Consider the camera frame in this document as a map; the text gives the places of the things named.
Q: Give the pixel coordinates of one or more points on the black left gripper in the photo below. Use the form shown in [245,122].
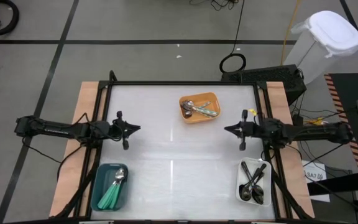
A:
[118,129]

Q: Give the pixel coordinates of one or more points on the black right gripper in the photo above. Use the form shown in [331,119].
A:
[250,130]

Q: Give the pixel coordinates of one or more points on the orange plastic bin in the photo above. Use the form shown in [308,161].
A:
[200,96]

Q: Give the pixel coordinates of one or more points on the white plastic bin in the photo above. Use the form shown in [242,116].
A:
[266,189]

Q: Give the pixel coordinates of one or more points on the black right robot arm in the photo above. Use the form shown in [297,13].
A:
[306,132]

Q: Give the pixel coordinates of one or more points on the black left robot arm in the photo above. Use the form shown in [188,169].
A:
[57,130]

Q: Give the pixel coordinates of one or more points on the teal plastic bin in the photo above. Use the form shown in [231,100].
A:
[104,180]

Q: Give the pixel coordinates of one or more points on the black computer case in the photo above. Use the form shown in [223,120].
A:
[269,76]

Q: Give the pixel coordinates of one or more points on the white paper label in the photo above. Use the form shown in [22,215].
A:
[314,174]

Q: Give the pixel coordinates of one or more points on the hazard striped black mat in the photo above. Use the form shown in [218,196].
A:
[346,90]

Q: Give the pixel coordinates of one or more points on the black beam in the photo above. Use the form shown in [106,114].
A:
[340,186]

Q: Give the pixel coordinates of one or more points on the white trash can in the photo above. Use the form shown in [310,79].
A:
[331,31]

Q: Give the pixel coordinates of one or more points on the black diagonal frame strut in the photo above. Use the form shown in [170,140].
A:
[78,193]
[291,199]

